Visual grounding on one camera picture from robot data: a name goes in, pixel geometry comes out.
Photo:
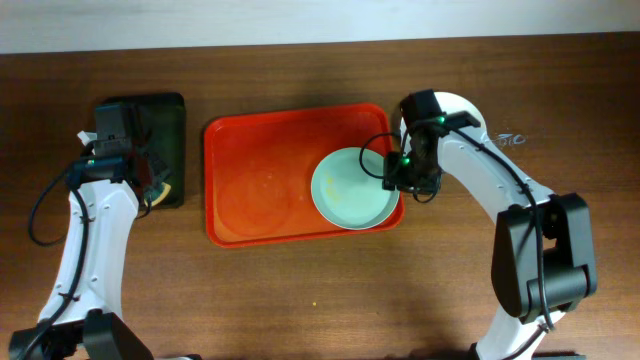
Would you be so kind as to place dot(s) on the black plastic tray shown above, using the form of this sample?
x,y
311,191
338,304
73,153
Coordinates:
x,y
166,114

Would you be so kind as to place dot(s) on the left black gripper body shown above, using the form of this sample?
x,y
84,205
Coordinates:
x,y
151,167

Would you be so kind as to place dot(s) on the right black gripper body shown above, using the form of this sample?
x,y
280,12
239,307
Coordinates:
x,y
410,170

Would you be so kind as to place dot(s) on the white round plate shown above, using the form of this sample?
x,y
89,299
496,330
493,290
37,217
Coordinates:
x,y
452,103

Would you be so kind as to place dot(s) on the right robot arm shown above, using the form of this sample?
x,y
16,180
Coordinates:
x,y
543,261

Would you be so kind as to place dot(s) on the red plastic serving tray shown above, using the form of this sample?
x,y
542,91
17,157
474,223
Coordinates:
x,y
258,170

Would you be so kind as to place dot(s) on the light blue plate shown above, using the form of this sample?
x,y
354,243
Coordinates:
x,y
346,196

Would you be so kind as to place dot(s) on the green and yellow sponge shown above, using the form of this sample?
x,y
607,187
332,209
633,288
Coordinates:
x,y
154,195

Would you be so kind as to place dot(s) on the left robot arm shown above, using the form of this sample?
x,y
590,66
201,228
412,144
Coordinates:
x,y
84,308

